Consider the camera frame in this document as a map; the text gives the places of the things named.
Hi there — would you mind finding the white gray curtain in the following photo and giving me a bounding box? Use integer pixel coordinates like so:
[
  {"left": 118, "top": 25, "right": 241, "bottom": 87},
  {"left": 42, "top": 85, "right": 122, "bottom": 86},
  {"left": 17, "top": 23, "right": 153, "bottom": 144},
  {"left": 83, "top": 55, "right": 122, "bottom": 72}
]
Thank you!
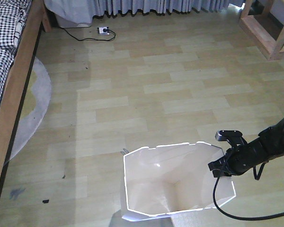
[{"left": 44, "top": 0, "right": 234, "bottom": 24}]

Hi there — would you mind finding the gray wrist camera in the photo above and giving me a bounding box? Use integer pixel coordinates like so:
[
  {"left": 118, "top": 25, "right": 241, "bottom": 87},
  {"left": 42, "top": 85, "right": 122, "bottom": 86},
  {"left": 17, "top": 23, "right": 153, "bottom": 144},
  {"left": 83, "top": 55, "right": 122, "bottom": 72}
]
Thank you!
[{"left": 215, "top": 130, "right": 244, "bottom": 144}]

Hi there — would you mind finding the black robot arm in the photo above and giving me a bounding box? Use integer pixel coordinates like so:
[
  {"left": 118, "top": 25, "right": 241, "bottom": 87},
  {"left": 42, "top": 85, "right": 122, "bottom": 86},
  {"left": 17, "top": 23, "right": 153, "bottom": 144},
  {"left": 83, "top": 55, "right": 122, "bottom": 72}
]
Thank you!
[{"left": 208, "top": 118, "right": 284, "bottom": 180}]

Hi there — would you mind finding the wooden bed frame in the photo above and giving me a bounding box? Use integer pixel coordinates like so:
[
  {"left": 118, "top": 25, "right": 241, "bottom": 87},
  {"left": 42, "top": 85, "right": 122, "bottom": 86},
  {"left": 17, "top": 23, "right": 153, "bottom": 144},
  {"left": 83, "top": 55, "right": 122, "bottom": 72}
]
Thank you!
[{"left": 0, "top": 0, "right": 51, "bottom": 196}]

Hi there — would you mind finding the floor power outlet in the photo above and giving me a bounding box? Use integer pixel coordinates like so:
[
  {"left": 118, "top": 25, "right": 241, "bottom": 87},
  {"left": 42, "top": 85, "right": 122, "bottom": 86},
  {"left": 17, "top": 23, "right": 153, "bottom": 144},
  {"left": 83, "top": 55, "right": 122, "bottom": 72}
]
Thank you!
[{"left": 97, "top": 26, "right": 109, "bottom": 35}]

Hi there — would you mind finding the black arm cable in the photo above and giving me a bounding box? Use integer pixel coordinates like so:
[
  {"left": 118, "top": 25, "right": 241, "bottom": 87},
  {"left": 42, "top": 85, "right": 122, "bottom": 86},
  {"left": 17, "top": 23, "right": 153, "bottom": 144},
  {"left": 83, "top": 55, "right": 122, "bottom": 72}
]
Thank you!
[{"left": 212, "top": 176, "right": 284, "bottom": 220}]

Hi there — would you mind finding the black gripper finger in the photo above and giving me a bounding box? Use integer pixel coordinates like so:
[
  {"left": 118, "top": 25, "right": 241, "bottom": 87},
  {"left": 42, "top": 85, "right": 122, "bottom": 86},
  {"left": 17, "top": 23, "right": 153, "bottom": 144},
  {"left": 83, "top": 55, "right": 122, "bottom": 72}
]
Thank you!
[{"left": 208, "top": 158, "right": 230, "bottom": 178}]

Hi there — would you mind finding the black power cord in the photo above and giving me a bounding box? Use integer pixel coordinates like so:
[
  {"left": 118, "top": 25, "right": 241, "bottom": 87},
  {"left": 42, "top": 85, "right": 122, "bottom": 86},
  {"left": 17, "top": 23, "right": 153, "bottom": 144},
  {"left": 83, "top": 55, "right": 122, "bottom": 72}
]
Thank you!
[{"left": 53, "top": 25, "right": 117, "bottom": 42}]

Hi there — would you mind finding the checkered black white bedding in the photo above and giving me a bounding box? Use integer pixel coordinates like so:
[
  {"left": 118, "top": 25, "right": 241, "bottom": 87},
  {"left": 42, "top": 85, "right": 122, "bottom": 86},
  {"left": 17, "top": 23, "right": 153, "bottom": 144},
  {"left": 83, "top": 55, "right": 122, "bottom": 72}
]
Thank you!
[{"left": 0, "top": 0, "right": 32, "bottom": 103}]

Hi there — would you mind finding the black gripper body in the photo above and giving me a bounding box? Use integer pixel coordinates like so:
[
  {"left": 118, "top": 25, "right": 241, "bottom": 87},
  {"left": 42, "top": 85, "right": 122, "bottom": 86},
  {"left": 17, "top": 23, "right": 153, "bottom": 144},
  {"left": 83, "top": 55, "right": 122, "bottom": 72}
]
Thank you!
[{"left": 223, "top": 142, "right": 267, "bottom": 176}]

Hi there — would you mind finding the white plastic trash bin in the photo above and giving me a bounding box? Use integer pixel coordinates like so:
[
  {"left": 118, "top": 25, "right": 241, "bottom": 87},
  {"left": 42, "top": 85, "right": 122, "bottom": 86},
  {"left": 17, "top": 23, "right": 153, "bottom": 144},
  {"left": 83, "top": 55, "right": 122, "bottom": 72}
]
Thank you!
[{"left": 120, "top": 141, "right": 236, "bottom": 222}]

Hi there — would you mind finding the gray round rug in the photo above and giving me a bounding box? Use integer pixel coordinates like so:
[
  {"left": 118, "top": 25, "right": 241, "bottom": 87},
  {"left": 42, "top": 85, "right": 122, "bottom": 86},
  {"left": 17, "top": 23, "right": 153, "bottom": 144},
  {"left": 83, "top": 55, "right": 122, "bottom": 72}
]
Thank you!
[{"left": 9, "top": 58, "right": 52, "bottom": 160}]

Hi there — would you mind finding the wooden shelf unit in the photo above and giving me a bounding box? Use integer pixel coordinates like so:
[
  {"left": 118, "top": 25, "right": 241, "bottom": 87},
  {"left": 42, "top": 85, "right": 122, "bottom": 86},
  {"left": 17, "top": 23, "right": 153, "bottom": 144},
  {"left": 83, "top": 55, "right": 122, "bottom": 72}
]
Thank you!
[{"left": 239, "top": 0, "right": 284, "bottom": 61}]

